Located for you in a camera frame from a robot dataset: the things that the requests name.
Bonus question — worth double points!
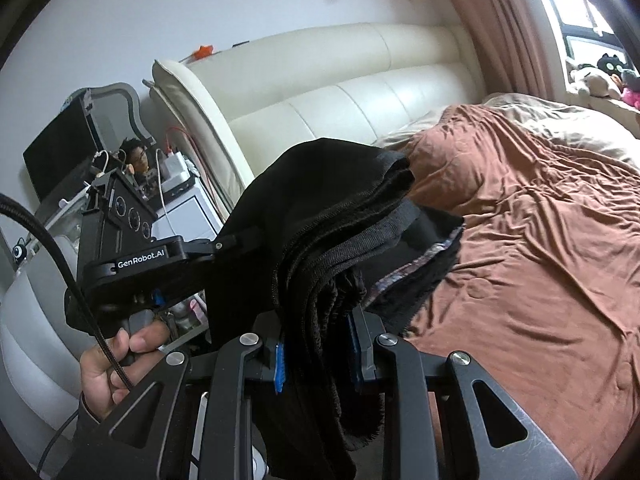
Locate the silver curved frame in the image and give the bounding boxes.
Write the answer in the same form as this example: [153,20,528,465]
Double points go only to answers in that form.
[65,82,156,151]

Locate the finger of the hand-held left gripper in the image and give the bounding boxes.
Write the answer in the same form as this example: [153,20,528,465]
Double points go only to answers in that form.
[189,227,263,265]

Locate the beige duvet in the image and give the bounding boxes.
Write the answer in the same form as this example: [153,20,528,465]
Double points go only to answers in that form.
[375,92,640,171]

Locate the white nightstand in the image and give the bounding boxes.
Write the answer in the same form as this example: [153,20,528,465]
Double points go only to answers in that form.
[150,180,226,246]

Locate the white charger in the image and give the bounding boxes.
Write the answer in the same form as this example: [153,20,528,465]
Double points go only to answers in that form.
[160,147,193,179]

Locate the black cat plush toy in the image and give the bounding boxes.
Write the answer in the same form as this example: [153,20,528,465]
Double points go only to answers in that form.
[597,52,632,78]

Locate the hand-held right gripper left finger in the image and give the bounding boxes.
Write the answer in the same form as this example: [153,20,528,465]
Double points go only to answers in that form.
[57,332,288,480]

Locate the person's left forearm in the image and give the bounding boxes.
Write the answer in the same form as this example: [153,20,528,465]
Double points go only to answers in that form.
[70,395,121,461]

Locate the beige plush toy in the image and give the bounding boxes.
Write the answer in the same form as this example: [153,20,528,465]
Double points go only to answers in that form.
[570,65,623,98]

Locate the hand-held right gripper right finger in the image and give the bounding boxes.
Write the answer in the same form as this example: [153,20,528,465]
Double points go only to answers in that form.
[345,310,581,480]

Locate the pink curtain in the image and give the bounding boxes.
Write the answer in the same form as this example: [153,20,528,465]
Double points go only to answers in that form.
[435,0,571,106]

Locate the window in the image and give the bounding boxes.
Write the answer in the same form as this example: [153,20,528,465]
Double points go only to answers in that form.
[530,0,640,76]

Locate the brown blanket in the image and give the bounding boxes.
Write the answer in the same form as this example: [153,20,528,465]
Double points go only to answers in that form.
[372,104,640,480]

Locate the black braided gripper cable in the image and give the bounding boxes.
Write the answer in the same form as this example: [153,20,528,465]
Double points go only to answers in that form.
[0,194,136,392]

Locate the black pants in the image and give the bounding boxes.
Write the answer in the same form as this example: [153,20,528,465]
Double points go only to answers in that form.
[207,137,466,480]

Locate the cream leather headboard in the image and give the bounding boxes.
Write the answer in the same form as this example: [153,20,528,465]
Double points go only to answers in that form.
[150,22,488,211]

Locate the red cable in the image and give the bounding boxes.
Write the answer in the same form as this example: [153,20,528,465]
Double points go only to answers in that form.
[162,127,226,216]

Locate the black monitor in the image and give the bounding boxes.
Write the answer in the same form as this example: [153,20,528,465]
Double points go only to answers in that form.
[22,90,101,201]

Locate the person's left hand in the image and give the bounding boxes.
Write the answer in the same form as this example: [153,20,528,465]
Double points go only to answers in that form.
[79,319,171,423]

